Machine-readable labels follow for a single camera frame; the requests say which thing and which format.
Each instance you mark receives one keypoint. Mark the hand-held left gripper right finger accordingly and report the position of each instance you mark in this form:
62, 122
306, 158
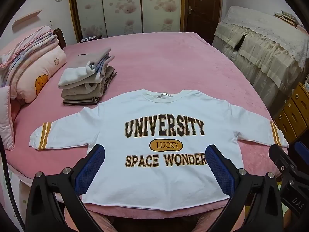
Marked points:
221, 171

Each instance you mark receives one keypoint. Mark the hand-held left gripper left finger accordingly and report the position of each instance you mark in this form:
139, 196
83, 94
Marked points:
90, 169

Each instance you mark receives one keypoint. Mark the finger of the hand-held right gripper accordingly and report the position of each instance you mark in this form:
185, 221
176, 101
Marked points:
303, 149
280, 157

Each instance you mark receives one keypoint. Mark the white printed sweatshirt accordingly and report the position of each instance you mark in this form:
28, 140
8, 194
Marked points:
154, 106

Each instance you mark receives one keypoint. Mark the stack of folded clothes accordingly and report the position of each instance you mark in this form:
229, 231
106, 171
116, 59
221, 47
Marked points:
77, 76

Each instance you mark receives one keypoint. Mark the yellow wooden drawer cabinet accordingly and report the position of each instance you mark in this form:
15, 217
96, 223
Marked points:
293, 111

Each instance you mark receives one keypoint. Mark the beige folded garment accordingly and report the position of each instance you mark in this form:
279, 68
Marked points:
79, 90

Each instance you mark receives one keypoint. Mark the pink pillow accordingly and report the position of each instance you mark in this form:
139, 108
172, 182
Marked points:
7, 120

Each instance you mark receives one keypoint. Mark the beige lace covered furniture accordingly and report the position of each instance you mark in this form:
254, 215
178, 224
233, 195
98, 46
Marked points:
263, 46

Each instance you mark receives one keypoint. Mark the pink bed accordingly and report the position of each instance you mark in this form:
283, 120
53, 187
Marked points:
169, 65

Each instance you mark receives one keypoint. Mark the stack of books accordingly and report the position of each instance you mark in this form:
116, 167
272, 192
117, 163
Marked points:
287, 17

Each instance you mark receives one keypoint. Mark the dark wooden headboard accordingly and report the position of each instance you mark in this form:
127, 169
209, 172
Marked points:
60, 37

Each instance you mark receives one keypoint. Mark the pink striped folded quilt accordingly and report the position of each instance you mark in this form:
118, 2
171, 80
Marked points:
26, 46

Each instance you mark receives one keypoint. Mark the brown wooden door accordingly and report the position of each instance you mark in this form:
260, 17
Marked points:
202, 7

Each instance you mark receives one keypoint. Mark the floral sliding door wardrobe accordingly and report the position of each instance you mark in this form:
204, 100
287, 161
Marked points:
125, 7

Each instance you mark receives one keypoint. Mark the pink wall shelf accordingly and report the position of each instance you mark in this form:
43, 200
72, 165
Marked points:
26, 18

